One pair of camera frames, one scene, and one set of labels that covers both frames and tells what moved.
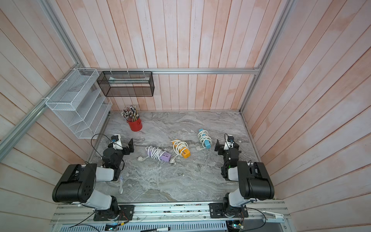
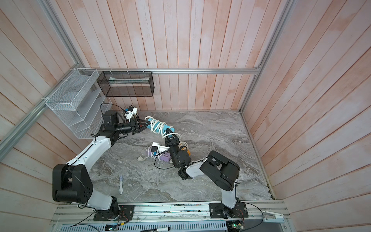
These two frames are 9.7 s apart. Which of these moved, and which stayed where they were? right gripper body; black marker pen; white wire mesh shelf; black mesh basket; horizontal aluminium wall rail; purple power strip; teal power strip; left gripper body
Moved: right gripper body; left gripper body; teal power strip
Stayed: black mesh basket; white wire mesh shelf; black marker pen; horizontal aluminium wall rail; purple power strip
